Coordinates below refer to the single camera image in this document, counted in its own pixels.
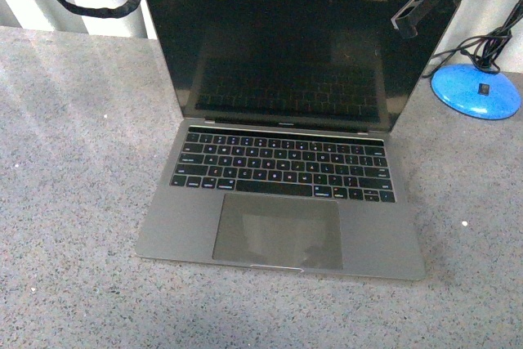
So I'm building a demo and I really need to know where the grey laptop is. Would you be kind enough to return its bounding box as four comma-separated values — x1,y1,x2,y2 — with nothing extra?
136,0,455,280

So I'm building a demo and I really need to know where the black lamp stem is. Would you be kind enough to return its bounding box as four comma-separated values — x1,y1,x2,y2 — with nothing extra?
474,0,522,74

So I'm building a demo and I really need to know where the blue lamp base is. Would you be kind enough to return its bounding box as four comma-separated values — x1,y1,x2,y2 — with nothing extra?
431,65,522,120

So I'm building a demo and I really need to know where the black lamp cable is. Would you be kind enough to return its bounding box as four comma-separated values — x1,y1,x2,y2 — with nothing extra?
422,28,514,79

